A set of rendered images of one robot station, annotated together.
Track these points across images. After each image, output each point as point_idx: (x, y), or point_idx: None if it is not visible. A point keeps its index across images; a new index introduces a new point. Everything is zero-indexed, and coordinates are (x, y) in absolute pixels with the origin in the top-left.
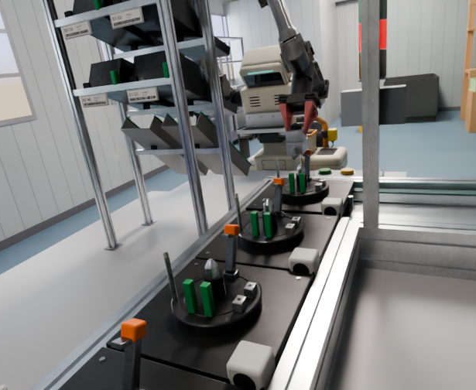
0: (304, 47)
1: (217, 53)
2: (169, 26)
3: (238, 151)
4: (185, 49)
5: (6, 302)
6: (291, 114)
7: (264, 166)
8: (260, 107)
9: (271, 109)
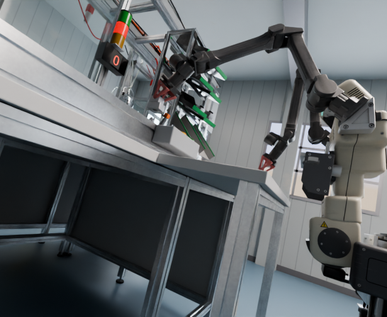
0: (174, 55)
1: (197, 80)
2: (156, 69)
3: (185, 129)
4: (199, 85)
5: None
6: (172, 94)
7: (321, 211)
8: (331, 146)
9: (332, 146)
